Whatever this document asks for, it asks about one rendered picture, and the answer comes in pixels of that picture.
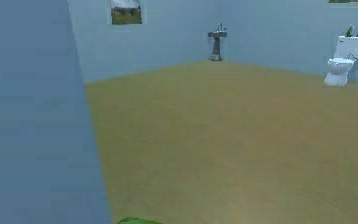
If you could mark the framed landscape picture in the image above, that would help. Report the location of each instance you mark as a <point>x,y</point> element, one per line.
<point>126,13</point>

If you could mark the grey pedestal sink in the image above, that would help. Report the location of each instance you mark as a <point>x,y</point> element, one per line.
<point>216,43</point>

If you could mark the small green house plant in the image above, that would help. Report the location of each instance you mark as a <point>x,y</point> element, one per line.
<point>349,31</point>

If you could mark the green cloth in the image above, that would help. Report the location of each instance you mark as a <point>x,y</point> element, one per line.
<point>138,221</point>

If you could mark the green framed picture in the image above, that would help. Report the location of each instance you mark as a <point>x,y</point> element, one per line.
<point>347,1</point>

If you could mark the white toilet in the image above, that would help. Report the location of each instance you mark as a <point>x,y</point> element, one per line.
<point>342,60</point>

